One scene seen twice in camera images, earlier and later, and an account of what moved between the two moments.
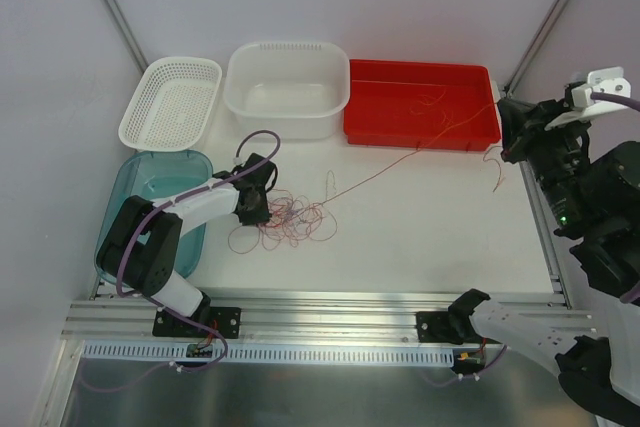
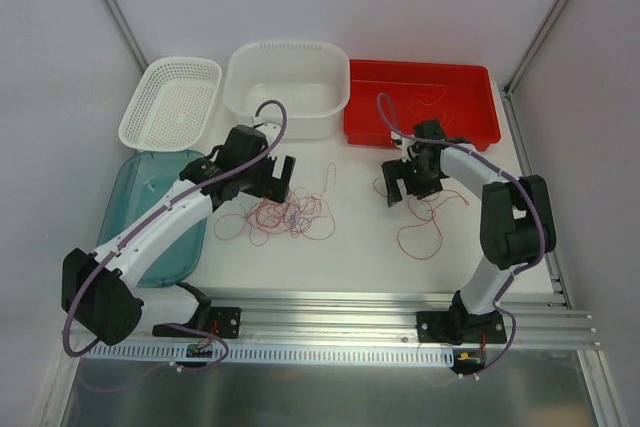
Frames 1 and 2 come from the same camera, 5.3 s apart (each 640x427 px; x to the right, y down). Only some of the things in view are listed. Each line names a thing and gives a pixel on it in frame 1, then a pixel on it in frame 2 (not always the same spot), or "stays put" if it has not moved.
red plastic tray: (420, 105) stays put
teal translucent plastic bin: (158, 176) stays put
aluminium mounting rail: (357, 319) stays put
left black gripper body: (258, 197) → (267, 177)
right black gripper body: (523, 128) → (406, 181)
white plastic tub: (299, 89) stays put
